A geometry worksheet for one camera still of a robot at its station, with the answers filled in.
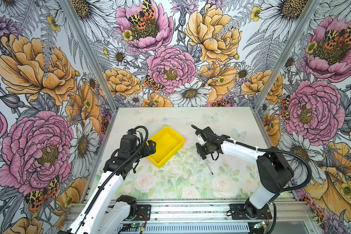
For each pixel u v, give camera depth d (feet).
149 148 2.30
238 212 2.43
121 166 1.63
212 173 2.86
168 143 3.37
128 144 1.86
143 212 2.41
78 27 2.56
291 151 2.88
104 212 1.48
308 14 2.41
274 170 1.52
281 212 2.53
